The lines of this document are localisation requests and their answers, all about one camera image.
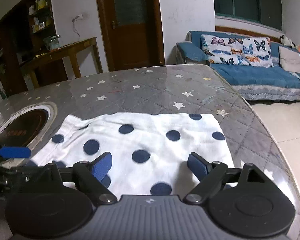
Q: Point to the round built-in induction cooker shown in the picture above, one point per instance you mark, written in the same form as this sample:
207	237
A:
27	127

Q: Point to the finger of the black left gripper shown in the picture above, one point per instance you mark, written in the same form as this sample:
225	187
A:
8	152

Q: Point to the black white plush toy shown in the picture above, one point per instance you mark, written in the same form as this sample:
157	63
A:
285	41

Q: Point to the beige square cushion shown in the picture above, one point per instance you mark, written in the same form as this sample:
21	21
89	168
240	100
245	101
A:
289	60

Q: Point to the blue sectional sofa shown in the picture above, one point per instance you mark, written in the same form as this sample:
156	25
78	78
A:
253	83

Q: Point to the dark wooden shelf cabinet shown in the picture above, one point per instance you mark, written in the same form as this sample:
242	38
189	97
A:
25	33

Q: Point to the wooden side table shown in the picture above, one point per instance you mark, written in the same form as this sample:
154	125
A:
70	50

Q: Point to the glass jar on table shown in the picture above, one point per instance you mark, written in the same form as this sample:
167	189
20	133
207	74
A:
52	42

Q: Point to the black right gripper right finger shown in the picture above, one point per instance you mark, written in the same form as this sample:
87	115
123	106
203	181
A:
219	184

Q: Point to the butterfly print pillow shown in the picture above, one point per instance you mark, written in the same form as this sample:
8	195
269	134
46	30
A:
246	51

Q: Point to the dark green window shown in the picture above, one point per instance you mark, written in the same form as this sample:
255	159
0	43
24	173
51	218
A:
265	12

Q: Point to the white navy polka dot garment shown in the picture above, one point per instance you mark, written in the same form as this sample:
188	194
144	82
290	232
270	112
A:
149	152

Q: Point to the grey star pattern tablecloth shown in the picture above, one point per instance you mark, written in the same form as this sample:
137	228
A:
187	88

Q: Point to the brown wooden door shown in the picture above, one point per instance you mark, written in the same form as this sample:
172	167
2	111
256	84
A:
131	33

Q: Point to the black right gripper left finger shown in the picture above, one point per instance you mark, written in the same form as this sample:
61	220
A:
87	177

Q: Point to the wall socket with cable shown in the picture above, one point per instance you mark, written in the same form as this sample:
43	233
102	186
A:
75	24

